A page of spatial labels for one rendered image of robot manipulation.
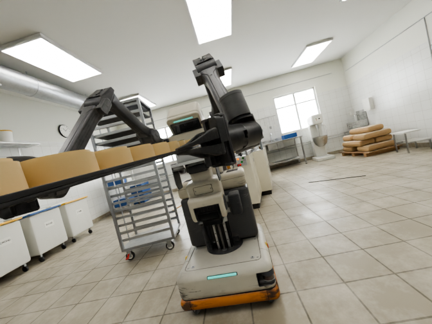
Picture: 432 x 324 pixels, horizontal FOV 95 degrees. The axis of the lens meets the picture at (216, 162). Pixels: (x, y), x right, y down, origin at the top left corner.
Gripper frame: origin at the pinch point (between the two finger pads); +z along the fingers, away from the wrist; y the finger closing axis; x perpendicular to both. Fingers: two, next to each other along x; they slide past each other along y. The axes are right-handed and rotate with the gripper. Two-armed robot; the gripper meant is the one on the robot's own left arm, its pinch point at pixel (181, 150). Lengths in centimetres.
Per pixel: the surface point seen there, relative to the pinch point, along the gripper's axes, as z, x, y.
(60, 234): 45, 407, 79
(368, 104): -688, 138, -1
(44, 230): 61, 389, 60
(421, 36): -591, 12, -103
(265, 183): -262, 206, 91
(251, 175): -199, 177, 58
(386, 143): -600, 98, 102
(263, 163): -265, 204, 54
